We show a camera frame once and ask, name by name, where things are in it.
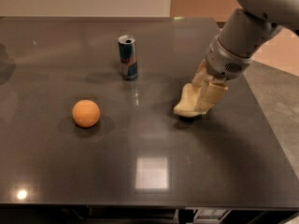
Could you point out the red bull can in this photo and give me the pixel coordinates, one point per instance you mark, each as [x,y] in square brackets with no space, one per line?
[128,57]

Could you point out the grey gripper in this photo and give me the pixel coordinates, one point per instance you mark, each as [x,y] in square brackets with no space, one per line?
[224,62]

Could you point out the dark drawer under table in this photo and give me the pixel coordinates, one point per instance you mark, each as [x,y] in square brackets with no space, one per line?
[181,216]

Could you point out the yellow sponge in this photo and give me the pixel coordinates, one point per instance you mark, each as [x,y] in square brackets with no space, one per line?
[187,103]

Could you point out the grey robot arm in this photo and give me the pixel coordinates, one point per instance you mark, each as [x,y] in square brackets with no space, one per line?
[256,22]

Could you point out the orange ball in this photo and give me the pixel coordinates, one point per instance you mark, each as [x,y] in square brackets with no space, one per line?
[86,113]

